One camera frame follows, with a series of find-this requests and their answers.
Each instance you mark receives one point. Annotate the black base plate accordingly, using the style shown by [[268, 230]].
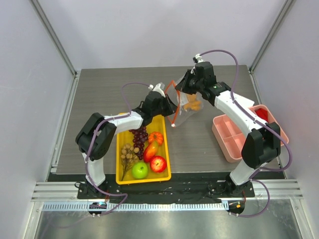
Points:
[[182, 188]]

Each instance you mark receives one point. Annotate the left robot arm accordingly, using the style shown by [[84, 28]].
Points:
[[95, 137]]

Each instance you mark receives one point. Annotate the purple fake grapes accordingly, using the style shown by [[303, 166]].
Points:
[[140, 136]]

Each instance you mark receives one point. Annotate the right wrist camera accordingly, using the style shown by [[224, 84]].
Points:
[[197, 59]]

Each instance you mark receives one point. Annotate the yellow plastic tray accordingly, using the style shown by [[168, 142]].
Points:
[[157, 124]]

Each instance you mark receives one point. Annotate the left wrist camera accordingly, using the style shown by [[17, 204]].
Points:
[[158, 88]]

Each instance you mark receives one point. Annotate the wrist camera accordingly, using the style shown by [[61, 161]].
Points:
[[197, 59], [158, 88]]

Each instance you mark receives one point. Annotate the pink divided organizer box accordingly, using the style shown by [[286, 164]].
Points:
[[230, 138]]

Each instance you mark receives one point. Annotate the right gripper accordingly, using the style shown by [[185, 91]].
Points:
[[186, 82]]

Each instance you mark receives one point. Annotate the tan fake longan bunch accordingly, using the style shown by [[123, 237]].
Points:
[[129, 155]]

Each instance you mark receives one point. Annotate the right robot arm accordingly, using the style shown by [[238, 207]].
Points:
[[262, 143]]

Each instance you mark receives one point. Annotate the red fake chili pepper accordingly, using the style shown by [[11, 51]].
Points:
[[150, 151]]

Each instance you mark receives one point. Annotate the orange fake pumpkin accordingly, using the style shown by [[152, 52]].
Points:
[[156, 137]]

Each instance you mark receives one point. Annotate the clear zip top bag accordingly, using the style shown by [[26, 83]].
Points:
[[180, 100]]

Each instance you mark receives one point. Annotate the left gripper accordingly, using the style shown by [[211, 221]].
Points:
[[171, 107]]

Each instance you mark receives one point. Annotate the green fake apple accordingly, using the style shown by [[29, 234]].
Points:
[[140, 170]]

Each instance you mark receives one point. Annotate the white slotted cable duct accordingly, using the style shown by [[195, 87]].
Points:
[[98, 206]]

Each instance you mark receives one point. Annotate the red fake fruit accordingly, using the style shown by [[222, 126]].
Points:
[[158, 164]]

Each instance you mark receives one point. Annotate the red object in organizer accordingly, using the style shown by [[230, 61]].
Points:
[[262, 113]]

